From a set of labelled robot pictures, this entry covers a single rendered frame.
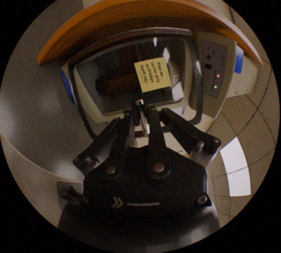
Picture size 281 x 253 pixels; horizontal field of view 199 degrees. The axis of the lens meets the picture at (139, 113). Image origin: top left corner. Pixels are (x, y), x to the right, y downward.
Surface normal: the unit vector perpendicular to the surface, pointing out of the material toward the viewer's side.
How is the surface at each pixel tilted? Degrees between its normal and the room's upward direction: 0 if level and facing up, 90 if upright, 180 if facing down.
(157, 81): 90
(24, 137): 0
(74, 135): 0
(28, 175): 0
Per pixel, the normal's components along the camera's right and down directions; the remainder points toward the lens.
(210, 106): -0.65, 0.62
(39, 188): 0.98, -0.18
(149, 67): -0.03, 0.37
